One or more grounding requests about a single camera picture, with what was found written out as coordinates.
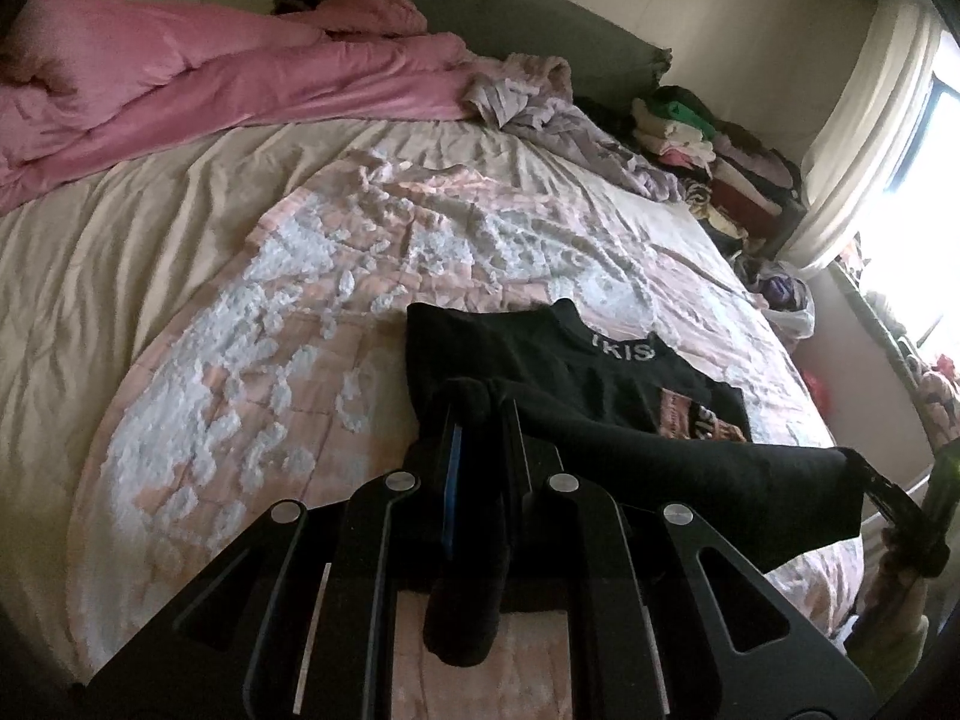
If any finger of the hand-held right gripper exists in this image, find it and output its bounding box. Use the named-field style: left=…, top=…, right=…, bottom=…
left=859, top=456, right=929, bottom=535

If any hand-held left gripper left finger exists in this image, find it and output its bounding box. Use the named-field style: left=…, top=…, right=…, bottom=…
left=82, top=382, right=464, bottom=720

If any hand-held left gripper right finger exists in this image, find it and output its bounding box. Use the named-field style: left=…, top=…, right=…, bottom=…
left=501, top=399, right=878, bottom=720

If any black long-sleeve shirt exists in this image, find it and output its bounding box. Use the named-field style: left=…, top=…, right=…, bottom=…
left=405, top=298, right=871, bottom=668

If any pile of folded clothes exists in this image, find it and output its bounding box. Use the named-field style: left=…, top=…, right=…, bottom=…
left=630, top=82, right=809, bottom=265

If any pink and white patterned blanket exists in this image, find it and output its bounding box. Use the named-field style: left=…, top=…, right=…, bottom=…
left=71, top=146, right=863, bottom=720

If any white plastic bag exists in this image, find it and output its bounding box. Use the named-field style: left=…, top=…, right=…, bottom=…
left=756, top=261, right=816, bottom=340

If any window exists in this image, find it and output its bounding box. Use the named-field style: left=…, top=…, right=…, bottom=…
left=862, top=67, right=960, bottom=361

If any white curtain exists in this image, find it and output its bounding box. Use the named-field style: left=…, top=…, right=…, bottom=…
left=799, top=15, right=947, bottom=272

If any lilac crumpled garment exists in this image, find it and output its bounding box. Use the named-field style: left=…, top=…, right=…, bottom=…
left=461, top=52, right=685, bottom=203

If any bed with white sheet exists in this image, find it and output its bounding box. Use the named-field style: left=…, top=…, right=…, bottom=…
left=0, top=116, right=863, bottom=720

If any grey-green headboard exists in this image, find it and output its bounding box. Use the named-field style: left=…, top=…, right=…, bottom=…
left=289, top=0, right=674, bottom=102

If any pink duvet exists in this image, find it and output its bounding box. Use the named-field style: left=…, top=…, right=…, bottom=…
left=0, top=0, right=496, bottom=215

